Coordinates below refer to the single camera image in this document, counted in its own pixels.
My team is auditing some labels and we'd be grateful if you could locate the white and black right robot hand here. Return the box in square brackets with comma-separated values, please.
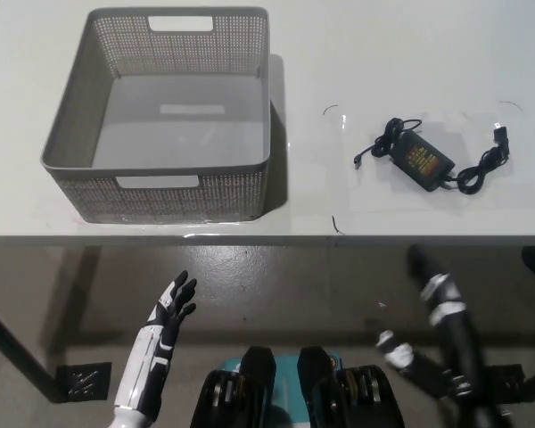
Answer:
[374, 243, 478, 398]

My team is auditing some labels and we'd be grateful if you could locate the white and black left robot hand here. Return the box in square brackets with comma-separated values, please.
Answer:
[113, 270, 198, 414]

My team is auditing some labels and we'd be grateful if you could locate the black power adapter with cord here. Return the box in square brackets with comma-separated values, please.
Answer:
[353, 117, 511, 196]

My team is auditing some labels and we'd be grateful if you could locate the grey perforated plastic basket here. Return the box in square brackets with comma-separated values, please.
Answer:
[38, 5, 273, 226]

